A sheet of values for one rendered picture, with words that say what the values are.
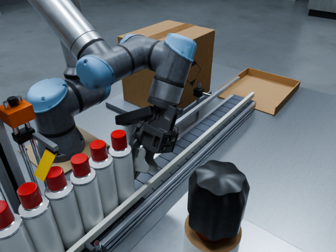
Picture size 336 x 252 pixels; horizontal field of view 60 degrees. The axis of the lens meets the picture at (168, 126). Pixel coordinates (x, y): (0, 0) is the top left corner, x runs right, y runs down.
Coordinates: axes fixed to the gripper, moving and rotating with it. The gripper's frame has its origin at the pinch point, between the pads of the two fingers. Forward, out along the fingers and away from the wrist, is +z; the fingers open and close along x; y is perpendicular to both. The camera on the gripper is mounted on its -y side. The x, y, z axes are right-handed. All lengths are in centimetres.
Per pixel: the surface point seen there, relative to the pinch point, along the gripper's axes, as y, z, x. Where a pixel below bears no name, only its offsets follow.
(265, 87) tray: 1, -35, 80
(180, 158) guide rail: 4.6, -5.1, 13.5
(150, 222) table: 7.7, 10.4, 2.9
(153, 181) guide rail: 4.6, 0.4, 3.2
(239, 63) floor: -106, -70, 309
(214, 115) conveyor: -1.6, -17.5, 41.4
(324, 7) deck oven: -84, -240, 566
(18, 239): 2.7, 7.2, -29.7
